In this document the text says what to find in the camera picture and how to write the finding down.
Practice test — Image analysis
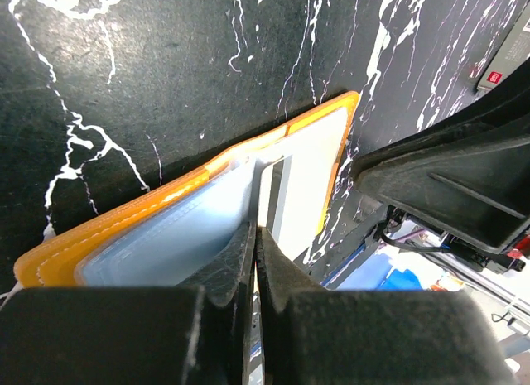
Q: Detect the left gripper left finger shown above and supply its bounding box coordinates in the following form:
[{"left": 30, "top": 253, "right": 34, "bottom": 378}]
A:
[{"left": 1, "top": 222, "right": 257, "bottom": 384}]

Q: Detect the orange leather card holder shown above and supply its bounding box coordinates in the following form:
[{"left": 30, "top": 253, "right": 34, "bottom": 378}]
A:
[{"left": 13, "top": 91, "right": 360, "bottom": 288}]

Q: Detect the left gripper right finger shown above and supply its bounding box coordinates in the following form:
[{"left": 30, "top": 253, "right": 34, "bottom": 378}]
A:
[{"left": 255, "top": 228, "right": 515, "bottom": 384}]

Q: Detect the gold card with magnetic stripe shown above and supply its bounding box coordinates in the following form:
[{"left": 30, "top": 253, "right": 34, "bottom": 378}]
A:
[{"left": 257, "top": 156, "right": 292, "bottom": 255}]

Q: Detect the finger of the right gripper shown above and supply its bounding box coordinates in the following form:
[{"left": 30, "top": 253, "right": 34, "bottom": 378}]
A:
[{"left": 351, "top": 62, "right": 529, "bottom": 253}]

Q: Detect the small white red box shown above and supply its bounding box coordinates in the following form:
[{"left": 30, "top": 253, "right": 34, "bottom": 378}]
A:
[{"left": 476, "top": 2, "right": 529, "bottom": 92}]

